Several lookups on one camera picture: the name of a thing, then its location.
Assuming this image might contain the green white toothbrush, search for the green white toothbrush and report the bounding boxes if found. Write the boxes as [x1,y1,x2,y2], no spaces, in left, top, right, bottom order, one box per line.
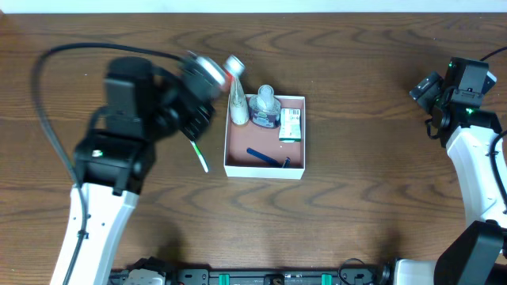
[190,141,209,173]

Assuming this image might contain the white lotion tube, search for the white lotion tube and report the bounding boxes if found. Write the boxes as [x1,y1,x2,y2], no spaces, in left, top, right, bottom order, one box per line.
[229,78,250,126]

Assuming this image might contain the red green toothpaste tube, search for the red green toothpaste tube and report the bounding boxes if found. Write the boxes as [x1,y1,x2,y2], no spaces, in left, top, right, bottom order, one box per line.
[223,55,246,84]

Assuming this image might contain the white cardboard box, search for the white cardboard box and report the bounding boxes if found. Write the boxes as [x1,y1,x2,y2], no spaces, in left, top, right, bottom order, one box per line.
[223,95,306,180]

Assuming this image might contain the clear pump soap bottle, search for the clear pump soap bottle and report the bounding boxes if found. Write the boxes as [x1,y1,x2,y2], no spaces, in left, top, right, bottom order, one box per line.
[249,85,281,129]

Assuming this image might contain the green white soap box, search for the green white soap box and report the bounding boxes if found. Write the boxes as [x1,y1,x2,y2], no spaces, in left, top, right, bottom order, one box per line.
[279,108,302,143]

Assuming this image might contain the blue disposable razor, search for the blue disposable razor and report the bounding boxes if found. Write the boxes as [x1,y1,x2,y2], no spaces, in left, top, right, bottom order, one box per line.
[246,148,291,168]

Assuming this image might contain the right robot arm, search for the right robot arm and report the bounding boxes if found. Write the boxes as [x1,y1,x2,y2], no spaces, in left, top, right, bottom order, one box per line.
[383,57,506,284]

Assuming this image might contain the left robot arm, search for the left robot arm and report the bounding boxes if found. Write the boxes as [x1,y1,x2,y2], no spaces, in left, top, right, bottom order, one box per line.
[51,55,231,284]

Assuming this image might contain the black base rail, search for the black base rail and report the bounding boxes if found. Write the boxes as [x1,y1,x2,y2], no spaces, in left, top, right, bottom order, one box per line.
[106,257,394,285]

